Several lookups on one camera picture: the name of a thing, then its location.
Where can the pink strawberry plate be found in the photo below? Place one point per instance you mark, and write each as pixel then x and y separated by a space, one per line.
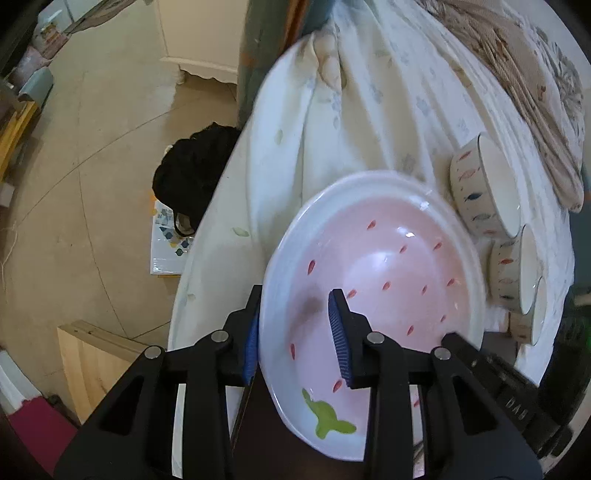
pixel 402 258

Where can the small fish pattern bowl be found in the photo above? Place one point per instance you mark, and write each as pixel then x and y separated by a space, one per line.
pixel 527 328

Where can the white floral bed sheet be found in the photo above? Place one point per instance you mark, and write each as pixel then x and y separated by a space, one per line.
pixel 383 86

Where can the patterned white box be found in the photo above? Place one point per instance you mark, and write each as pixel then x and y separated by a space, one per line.
pixel 168 250

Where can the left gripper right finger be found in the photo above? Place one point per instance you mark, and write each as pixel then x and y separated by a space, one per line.
pixel 466 434

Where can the beige patterned quilt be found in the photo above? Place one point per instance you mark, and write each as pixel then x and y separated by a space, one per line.
pixel 542 82

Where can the white bedside cabinet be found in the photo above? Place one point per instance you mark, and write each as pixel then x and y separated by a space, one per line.
pixel 202 37

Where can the black bag on floor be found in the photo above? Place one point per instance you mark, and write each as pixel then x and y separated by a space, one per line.
pixel 189 172

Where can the large fish pattern bowl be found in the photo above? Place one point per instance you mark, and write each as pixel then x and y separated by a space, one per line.
pixel 484 190

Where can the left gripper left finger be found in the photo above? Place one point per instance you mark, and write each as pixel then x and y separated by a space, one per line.
pixel 129 434

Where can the light wooden board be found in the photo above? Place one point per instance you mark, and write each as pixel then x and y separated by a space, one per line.
pixel 93 361

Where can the medium fish pattern bowl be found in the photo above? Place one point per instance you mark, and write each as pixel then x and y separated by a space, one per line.
pixel 514 271

